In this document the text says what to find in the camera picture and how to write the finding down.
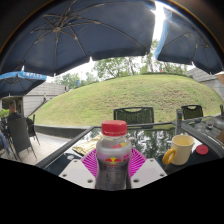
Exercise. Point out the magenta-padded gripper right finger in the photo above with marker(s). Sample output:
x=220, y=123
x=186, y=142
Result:
x=148, y=171

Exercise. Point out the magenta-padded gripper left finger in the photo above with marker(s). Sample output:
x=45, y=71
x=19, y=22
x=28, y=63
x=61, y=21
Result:
x=78, y=173

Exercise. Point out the clear red-capped drink bottle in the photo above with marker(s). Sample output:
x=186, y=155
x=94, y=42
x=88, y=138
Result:
x=113, y=160

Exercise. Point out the yellow crumpled packet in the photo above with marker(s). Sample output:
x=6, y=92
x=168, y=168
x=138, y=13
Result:
x=88, y=145

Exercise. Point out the black mesh patio chair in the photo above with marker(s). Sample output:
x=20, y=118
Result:
x=134, y=115
x=192, y=111

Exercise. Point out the flat round red coaster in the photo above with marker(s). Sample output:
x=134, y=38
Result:
x=202, y=149

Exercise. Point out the grey striped tube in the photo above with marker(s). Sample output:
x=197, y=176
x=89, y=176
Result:
x=179, y=121

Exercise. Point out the dark wicker chair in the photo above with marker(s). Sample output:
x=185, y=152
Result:
x=20, y=135

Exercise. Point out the grey slatted metal table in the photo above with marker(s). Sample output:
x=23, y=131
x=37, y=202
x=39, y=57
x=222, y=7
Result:
x=206, y=131

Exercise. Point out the small dark ashtray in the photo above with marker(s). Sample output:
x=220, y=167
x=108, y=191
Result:
x=210, y=124

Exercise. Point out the person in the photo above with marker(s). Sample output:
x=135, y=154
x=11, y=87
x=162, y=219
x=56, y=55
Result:
x=14, y=111
x=44, y=98

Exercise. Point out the blue parasol with white print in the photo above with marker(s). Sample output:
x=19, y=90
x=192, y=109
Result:
x=18, y=83

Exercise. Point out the large dark blue parasol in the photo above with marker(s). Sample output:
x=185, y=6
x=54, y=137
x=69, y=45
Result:
x=80, y=30
x=190, y=40

